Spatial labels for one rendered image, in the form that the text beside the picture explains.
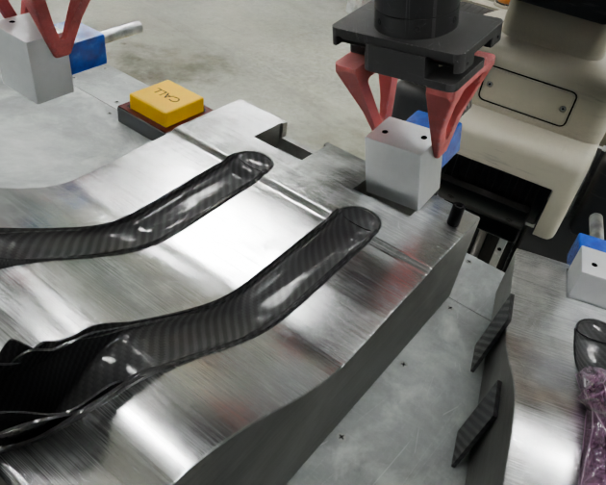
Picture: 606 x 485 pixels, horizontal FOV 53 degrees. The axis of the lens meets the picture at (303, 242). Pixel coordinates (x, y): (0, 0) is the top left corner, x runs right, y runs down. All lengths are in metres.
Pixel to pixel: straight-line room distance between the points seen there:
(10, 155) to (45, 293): 0.37
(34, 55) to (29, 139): 0.20
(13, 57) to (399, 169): 0.32
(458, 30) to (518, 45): 0.45
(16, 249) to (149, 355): 0.11
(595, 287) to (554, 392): 0.14
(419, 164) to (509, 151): 0.41
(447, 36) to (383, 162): 0.11
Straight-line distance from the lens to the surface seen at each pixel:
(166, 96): 0.72
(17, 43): 0.55
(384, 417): 0.46
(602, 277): 0.52
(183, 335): 0.35
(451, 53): 0.41
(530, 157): 0.87
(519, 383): 0.39
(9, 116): 0.77
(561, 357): 0.47
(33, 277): 0.36
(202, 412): 0.29
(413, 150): 0.47
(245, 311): 0.40
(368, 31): 0.44
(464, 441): 0.44
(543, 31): 0.88
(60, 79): 0.57
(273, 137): 0.58
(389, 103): 0.50
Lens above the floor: 1.17
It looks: 39 degrees down
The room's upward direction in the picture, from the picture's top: 9 degrees clockwise
